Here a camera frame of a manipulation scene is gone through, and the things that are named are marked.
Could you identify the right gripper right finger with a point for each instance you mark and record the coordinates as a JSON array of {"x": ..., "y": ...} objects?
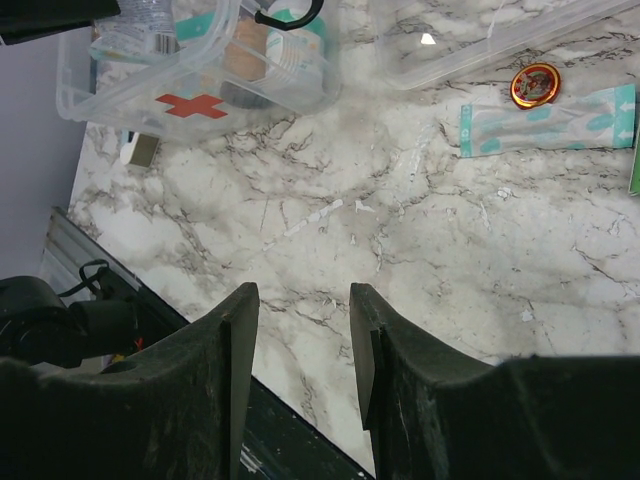
[{"x": 434, "y": 412}]

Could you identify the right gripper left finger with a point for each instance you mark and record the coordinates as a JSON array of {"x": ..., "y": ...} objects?
[{"x": 175, "y": 410}]

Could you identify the small green box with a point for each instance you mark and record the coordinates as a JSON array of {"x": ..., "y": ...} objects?
[{"x": 634, "y": 184}]

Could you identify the brown orange-cap medicine bottle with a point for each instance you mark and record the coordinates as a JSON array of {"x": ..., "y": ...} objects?
[{"x": 239, "y": 61}]

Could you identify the clear first aid box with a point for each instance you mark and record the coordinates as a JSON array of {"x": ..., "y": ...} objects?
[{"x": 179, "y": 96}]

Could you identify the teal patterned sachet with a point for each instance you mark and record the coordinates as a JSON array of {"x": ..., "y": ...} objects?
[{"x": 602, "y": 119}]

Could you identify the small red balm tin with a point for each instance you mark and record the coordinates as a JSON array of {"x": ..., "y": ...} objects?
[{"x": 535, "y": 85}]

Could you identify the white green-label bottle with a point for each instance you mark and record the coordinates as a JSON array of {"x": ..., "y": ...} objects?
[{"x": 300, "y": 52}]

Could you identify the clear box lid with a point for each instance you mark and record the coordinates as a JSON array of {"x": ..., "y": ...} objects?
[{"x": 421, "y": 43}]

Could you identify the silver teal-header packet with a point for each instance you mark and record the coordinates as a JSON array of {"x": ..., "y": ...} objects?
[{"x": 142, "y": 33}]

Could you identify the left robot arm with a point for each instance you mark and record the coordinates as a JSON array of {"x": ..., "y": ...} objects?
[{"x": 39, "y": 325}]

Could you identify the black box handle left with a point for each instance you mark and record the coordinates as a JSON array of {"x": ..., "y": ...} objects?
[{"x": 288, "y": 15}]

